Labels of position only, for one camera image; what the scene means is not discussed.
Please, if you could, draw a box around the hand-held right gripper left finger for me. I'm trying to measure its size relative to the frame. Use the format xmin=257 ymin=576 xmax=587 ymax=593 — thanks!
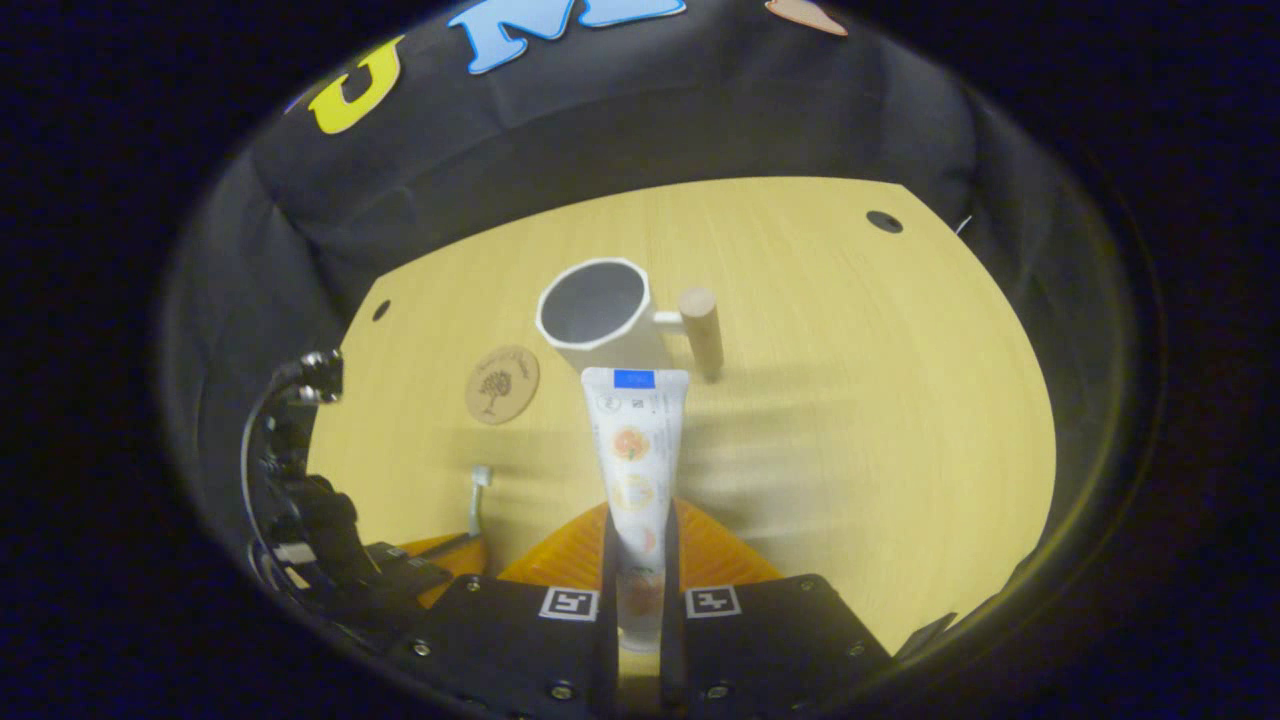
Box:
xmin=385 ymin=500 xmax=621 ymax=720

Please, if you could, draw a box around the black backdrop cloth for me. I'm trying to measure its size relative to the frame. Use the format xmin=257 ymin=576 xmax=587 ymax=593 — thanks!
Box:
xmin=165 ymin=0 xmax=1141 ymax=681

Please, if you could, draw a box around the white cup with wooden handle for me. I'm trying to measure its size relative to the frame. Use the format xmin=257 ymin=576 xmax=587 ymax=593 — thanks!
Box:
xmin=536 ymin=258 xmax=725 ymax=383

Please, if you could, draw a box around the round wooden coaster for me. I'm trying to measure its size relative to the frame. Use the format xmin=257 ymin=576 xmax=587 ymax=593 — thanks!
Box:
xmin=465 ymin=345 xmax=541 ymax=426

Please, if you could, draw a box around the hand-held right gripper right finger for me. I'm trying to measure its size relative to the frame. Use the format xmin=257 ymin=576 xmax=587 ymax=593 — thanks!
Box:
xmin=662 ymin=498 xmax=896 ymax=720

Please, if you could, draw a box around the white toothpaste tube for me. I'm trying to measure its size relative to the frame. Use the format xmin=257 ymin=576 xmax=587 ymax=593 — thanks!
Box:
xmin=581 ymin=366 xmax=691 ymax=653

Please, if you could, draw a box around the white toothbrush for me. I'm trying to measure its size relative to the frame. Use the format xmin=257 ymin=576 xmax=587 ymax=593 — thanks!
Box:
xmin=462 ymin=464 xmax=493 ymax=546

